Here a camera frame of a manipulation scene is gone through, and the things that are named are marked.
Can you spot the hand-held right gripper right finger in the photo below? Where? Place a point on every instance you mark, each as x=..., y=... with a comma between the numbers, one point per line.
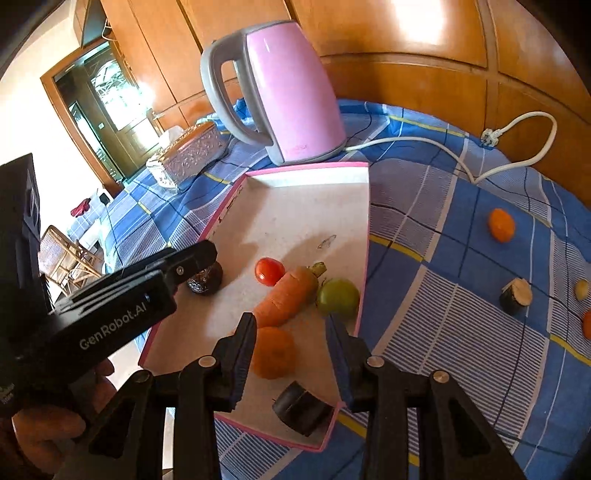
x=339, y=362

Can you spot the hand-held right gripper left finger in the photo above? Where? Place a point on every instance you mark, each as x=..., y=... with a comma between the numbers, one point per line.
x=242, y=364

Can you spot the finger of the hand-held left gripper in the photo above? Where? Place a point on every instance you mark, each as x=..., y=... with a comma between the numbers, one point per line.
x=194, y=261

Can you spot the dark round avocado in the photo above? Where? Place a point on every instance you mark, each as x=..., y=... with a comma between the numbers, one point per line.
x=207, y=280

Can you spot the orange mandarin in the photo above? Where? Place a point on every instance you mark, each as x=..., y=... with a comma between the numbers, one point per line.
x=274, y=353
x=587, y=324
x=502, y=225

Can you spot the dark eggplant piece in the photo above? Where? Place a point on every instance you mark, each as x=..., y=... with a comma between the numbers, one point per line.
x=300, y=408
x=516, y=296

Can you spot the green tomato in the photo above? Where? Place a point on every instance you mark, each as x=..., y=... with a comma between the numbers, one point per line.
x=338, y=297

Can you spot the orange carrot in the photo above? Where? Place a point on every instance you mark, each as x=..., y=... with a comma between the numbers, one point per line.
x=281, y=302

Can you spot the red tomato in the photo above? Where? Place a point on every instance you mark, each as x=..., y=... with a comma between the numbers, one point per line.
x=269, y=271

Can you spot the pink rimmed white tray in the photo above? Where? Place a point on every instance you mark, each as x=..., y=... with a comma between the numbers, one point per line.
x=300, y=217

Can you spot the person's left hand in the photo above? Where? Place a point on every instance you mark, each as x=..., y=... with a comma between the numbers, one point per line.
x=37, y=434

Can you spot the rattan chair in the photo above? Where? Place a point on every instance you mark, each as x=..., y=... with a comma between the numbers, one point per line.
x=60, y=254

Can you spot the silver embossed tissue box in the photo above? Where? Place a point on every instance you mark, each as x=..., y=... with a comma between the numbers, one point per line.
x=189, y=154

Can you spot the blue checked blanket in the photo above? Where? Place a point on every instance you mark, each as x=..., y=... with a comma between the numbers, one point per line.
x=438, y=300

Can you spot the red cloth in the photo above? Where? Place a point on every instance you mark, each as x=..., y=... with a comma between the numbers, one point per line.
x=81, y=207

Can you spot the wooden framed glass door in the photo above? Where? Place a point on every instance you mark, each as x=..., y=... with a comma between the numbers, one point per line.
x=106, y=97

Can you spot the pink electric kettle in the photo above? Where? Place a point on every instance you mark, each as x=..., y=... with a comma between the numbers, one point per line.
x=291, y=92

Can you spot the small beige round fruit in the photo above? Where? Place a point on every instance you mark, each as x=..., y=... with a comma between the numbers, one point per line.
x=581, y=290

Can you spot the wooden wardrobe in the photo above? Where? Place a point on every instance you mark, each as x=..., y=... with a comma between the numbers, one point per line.
x=415, y=55

